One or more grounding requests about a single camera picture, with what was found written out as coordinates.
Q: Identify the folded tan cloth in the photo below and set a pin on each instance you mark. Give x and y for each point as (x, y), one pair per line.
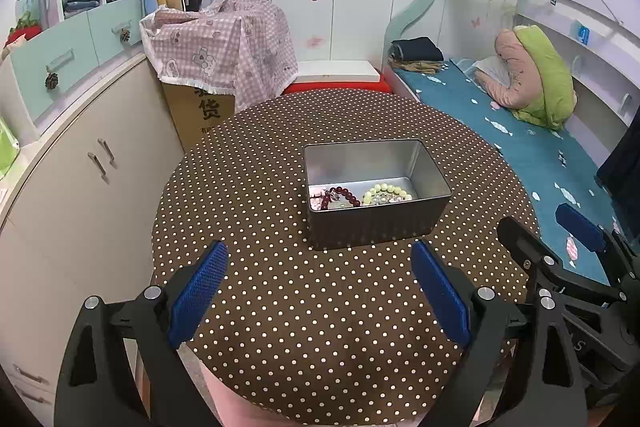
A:
(420, 67)

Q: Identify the silver tin box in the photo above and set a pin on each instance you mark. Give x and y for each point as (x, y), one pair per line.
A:
(375, 224)

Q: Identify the green bag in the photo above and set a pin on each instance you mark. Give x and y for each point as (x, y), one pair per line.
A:
(6, 147)

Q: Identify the dark navy garment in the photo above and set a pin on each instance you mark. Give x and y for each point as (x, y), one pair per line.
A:
(622, 167)

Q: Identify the pinecone drawer knob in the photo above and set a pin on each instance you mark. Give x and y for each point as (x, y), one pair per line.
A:
(125, 36)
(51, 81)

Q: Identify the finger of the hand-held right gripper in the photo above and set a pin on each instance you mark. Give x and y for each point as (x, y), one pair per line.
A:
(580, 227)
(522, 247)

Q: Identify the pale pink butterfly sticker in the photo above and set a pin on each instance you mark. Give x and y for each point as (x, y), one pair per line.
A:
(314, 41)

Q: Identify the teal drawer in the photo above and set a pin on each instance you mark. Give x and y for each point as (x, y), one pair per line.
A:
(107, 37)
(60, 57)

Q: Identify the brown polka dot tablecloth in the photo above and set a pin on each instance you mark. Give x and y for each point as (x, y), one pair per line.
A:
(280, 307)

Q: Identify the pink checked cloth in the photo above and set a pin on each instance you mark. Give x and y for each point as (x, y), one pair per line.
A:
(225, 47)

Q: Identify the red stool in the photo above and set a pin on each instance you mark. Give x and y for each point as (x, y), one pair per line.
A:
(340, 88)

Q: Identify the white pillow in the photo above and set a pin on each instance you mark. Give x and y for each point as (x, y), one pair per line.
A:
(487, 68)

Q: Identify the pink flower hair clip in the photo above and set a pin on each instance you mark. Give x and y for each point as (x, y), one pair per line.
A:
(315, 203)

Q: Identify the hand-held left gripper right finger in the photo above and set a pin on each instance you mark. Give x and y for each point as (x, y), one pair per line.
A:
(440, 297)

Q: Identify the folded dark clothes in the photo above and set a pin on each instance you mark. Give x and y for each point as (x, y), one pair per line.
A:
(417, 49)

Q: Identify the white cabinet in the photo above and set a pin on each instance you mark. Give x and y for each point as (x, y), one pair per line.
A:
(60, 232)

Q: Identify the red plush toy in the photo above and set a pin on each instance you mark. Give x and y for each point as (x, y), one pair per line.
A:
(22, 29)

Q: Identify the blue printed bed sheet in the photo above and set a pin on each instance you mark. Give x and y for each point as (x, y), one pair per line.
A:
(540, 157)

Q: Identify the flat white box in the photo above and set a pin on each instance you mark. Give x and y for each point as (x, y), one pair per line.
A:
(335, 71)

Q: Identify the cardboard box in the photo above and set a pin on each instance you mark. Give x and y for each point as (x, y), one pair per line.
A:
(200, 117)

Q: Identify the blue wall sticker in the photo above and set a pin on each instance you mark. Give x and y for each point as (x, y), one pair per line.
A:
(582, 32)

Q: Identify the teal bunk bed frame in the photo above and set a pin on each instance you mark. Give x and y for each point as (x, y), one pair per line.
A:
(415, 7)

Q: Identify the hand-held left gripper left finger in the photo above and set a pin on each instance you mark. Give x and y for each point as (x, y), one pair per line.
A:
(200, 292)

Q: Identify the folded jeans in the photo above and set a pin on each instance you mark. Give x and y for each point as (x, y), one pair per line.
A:
(82, 0)

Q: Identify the pink and green pillow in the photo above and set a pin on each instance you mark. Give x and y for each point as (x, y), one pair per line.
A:
(550, 82)

